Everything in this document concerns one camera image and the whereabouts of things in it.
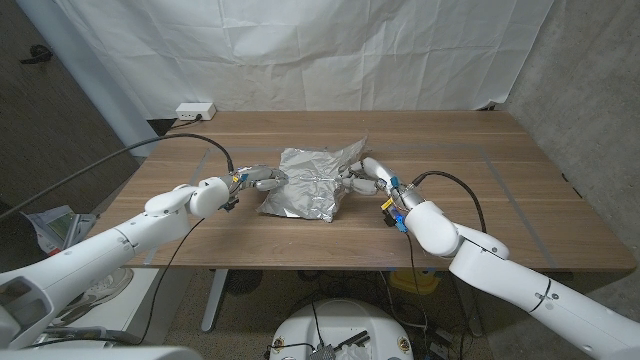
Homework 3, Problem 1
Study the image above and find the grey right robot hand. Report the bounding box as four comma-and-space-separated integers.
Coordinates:
338, 156, 426, 211

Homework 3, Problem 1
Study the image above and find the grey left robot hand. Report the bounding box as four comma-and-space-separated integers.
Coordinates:
227, 164, 290, 199

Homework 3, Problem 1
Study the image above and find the crinkled aluminum foil sheet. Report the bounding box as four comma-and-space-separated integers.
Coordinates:
256, 137, 369, 224

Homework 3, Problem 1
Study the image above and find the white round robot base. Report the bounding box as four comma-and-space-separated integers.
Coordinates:
269, 298, 415, 360

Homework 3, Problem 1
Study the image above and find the white power strip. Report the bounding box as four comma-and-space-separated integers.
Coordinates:
175, 102, 218, 122

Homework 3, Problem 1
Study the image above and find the yellow plastic container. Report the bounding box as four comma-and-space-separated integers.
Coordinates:
388, 269, 440, 295

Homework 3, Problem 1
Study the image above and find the white table leg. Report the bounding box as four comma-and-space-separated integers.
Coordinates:
201, 268, 230, 333

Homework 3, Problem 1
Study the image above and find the white creased backdrop sheet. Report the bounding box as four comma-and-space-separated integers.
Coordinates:
14, 0, 555, 157

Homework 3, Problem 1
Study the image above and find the grey table leg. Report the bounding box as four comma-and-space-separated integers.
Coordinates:
452, 279, 485, 337

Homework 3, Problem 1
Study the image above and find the white sneaker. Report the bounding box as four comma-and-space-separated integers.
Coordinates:
49, 267, 135, 327

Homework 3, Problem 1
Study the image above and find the pile of boxes and papers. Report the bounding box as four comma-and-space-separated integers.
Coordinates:
19, 204, 97, 256

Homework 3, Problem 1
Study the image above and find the person in dark clothing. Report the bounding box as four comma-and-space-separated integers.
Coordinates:
0, 209, 49, 274

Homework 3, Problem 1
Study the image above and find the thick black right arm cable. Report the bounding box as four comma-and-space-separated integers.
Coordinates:
410, 170, 487, 234

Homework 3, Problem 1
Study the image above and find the black power strip cord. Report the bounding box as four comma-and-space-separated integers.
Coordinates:
168, 114, 204, 132

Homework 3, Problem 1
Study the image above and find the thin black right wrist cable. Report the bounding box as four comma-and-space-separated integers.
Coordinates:
405, 232, 432, 341

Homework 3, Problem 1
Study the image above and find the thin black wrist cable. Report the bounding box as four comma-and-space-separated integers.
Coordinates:
137, 217, 206, 346
405, 232, 432, 341

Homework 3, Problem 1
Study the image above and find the thin black left wrist cable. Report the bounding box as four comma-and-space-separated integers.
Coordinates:
137, 217, 206, 346

